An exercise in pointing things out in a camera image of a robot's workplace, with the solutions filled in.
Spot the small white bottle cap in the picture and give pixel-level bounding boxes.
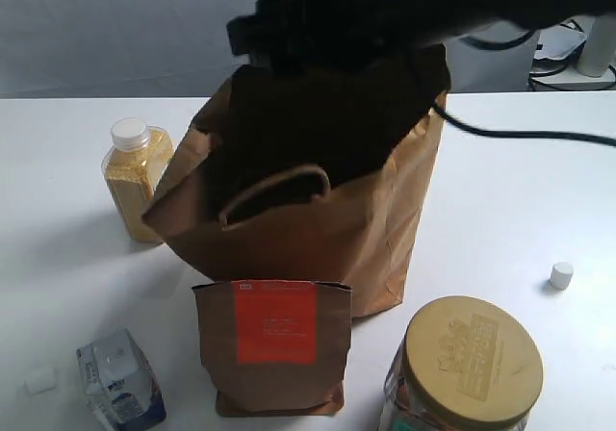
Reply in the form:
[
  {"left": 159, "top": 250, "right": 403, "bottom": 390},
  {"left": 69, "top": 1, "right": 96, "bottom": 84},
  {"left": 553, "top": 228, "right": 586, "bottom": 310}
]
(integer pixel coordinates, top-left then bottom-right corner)
[{"left": 549, "top": 262, "right": 574, "bottom": 291}]

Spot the yellow grain plastic bottle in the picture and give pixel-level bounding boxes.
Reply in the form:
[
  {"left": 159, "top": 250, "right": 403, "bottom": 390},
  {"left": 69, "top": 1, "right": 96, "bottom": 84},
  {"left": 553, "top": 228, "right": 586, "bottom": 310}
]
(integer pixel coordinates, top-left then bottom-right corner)
[{"left": 101, "top": 117, "right": 174, "bottom": 245}]

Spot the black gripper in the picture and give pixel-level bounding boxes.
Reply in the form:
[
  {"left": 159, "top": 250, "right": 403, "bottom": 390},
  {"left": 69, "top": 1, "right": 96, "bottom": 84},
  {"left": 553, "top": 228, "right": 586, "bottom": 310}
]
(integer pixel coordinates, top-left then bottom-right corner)
[{"left": 226, "top": 0, "right": 412, "bottom": 75}]

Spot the white cylinder in background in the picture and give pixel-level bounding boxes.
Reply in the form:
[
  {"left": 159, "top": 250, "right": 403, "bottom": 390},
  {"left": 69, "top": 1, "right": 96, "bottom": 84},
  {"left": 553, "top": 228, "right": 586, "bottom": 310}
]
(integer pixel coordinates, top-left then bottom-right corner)
[{"left": 576, "top": 13, "right": 616, "bottom": 78}]

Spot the blue white milk carton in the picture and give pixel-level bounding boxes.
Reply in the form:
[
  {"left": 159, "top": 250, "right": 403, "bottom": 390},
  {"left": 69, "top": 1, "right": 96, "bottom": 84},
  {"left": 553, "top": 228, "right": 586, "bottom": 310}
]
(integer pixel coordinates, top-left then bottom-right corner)
[{"left": 76, "top": 329, "right": 167, "bottom": 431}]

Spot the black cable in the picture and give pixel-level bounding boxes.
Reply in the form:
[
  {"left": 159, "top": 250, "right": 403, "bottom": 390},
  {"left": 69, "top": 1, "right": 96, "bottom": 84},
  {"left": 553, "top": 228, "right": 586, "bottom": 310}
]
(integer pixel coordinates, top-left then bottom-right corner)
[{"left": 432, "top": 21, "right": 616, "bottom": 149}]

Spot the small white cube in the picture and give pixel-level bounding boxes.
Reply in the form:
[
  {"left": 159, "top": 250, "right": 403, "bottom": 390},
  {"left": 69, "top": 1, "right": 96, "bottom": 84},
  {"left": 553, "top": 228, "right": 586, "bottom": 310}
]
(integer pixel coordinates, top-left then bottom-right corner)
[{"left": 24, "top": 367, "right": 58, "bottom": 395}]

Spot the brown paper shopping bag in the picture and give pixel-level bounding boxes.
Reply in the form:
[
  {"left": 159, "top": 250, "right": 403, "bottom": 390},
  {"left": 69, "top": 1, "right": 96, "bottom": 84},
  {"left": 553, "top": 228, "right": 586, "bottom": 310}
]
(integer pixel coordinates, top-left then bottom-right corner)
[{"left": 141, "top": 0, "right": 452, "bottom": 317}]

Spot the jar with gold lid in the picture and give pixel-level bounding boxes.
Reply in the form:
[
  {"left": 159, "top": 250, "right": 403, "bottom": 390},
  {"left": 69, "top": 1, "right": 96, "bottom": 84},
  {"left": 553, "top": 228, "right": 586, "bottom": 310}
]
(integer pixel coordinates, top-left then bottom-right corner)
[{"left": 378, "top": 295, "right": 544, "bottom": 430}]

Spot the brown pouch with red label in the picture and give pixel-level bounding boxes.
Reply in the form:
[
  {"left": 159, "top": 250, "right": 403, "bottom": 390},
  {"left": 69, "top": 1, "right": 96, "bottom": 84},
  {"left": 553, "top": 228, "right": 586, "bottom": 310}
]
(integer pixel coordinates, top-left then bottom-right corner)
[{"left": 192, "top": 280, "right": 351, "bottom": 418}]

